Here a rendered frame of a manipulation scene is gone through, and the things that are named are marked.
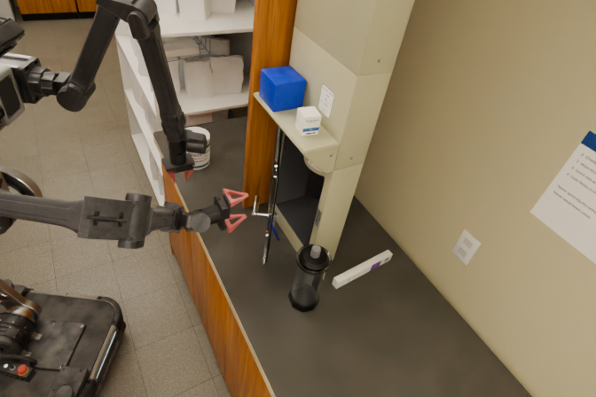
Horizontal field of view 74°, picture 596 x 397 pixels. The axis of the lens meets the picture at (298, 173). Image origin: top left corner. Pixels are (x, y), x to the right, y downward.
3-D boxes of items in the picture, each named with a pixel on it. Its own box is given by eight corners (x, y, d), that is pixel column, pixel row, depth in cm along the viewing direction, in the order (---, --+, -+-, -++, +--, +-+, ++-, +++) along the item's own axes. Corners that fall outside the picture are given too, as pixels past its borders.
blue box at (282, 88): (286, 91, 126) (290, 65, 120) (302, 107, 120) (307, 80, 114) (258, 96, 121) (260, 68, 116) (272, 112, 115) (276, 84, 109)
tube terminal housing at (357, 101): (319, 195, 176) (361, 20, 126) (363, 249, 155) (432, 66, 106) (269, 210, 164) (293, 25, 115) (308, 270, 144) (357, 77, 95)
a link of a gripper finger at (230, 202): (253, 196, 122) (224, 204, 118) (251, 212, 127) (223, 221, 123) (244, 182, 127) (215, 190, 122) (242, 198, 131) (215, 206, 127)
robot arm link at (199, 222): (162, 201, 119) (158, 229, 118) (169, 202, 108) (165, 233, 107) (202, 206, 124) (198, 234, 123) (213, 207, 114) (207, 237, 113)
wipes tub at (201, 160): (204, 150, 189) (204, 124, 179) (214, 167, 180) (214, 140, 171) (176, 156, 183) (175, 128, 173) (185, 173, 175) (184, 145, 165)
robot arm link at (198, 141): (172, 112, 133) (165, 128, 127) (207, 116, 134) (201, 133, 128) (176, 138, 142) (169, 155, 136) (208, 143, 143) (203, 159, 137)
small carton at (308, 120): (310, 124, 113) (314, 105, 109) (317, 134, 110) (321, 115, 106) (294, 126, 111) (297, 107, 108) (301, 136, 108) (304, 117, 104)
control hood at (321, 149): (281, 113, 134) (285, 87, 128) (333, 172, 114) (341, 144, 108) (250, 119, 129) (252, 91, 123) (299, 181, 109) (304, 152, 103)
